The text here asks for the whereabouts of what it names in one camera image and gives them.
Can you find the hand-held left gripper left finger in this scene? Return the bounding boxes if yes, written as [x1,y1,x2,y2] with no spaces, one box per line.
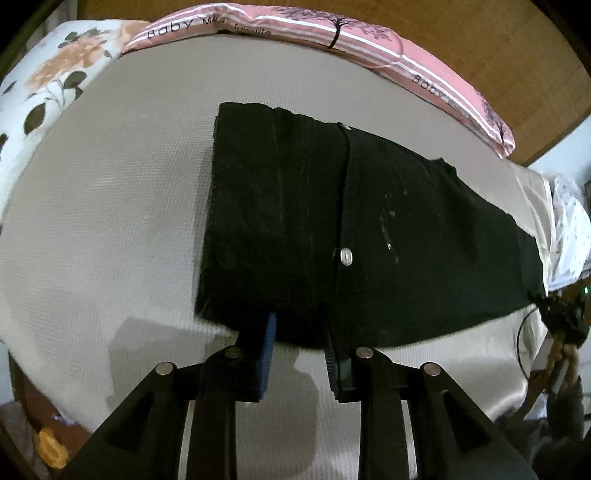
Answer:
[60,312,280,480]

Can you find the black cable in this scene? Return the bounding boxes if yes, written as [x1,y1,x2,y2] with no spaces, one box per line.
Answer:
[516,307,539,376]

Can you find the white crumpled cloth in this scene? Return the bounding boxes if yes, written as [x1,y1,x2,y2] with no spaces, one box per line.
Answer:
[551,174,591,283]

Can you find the wooden bed frame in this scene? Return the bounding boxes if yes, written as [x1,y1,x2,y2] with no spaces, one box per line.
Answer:
[7,351,95,467]

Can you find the beige satin bed sheet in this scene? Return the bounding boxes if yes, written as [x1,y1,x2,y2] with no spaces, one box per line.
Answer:
[480,159,555,423]

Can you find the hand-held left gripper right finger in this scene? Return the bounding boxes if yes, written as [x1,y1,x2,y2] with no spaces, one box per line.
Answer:
[323,318,539,480]

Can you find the person's right hand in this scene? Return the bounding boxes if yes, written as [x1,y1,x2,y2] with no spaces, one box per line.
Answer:
[547,342,583,394]

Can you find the white floral pillow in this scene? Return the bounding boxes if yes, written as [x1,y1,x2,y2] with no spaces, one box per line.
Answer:
[0,18,153,217]

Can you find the wooden headboard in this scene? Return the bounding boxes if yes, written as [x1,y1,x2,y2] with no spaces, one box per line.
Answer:
[83,0,591,167]

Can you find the black pants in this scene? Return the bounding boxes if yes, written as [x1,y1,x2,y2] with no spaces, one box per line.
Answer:
[194,102,548,352]

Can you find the pink striped tree-print pillow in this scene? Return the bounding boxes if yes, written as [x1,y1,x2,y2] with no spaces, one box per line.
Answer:
[121,2,515,158]

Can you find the person's right forearm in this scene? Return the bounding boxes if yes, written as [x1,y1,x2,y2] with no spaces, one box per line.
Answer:
[531,378,591,480]

